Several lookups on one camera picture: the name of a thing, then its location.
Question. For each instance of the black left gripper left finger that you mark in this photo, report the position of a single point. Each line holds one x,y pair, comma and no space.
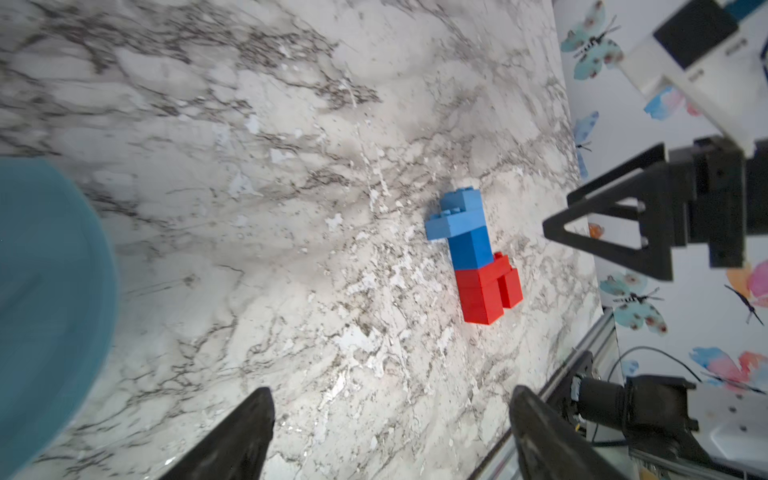
236,448

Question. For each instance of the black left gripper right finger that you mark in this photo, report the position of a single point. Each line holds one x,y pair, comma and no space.
547,447

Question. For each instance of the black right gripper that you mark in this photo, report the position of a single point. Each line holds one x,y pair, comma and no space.
718,198

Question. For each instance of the red square lego brick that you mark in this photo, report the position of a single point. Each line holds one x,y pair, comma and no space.
508,282

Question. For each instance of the red long lego brick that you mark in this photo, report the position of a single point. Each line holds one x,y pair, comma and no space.
479,292

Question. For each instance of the dark blue square lego brick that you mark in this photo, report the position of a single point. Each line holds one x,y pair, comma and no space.
471,250

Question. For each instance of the light blue long lego brick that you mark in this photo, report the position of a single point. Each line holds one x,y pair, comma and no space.
452,223

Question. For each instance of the small blue lego brick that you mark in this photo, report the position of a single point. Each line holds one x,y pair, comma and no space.
462,200

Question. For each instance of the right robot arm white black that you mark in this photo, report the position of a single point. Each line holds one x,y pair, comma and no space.
709,425

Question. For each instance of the light blue plastic plate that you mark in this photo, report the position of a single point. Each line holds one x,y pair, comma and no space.
59,297

